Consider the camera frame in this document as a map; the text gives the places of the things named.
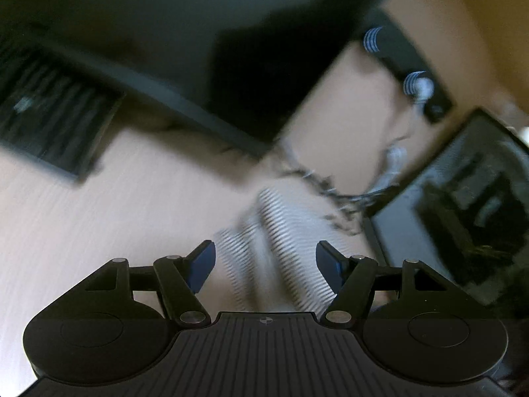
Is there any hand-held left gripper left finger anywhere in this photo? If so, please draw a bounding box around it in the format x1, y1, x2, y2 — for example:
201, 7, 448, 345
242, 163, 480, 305
85, 240, 217, 328

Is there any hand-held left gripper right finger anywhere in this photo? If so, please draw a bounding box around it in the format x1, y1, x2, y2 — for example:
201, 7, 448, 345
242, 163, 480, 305
315, 240, 451, 328

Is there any white striped cloth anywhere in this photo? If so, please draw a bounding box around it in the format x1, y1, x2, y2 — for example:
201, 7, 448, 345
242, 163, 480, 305
217, 186, 364, 313

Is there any dark box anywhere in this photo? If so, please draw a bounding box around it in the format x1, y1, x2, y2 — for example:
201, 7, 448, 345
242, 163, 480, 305
364, 108, 529, 311

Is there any black keyboard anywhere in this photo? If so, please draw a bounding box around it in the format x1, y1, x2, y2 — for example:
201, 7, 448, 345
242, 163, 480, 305
0, 35, 127, 183

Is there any black power strip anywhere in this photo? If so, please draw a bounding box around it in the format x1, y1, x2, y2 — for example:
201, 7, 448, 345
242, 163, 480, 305
359, 8, 455, 125

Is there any large dark monitor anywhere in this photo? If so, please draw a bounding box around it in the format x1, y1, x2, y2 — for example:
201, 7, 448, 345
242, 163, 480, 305
0, 0, 414, 158

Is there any speckled white cord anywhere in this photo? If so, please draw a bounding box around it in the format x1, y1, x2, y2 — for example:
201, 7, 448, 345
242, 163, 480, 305
275, 89, 432, 236

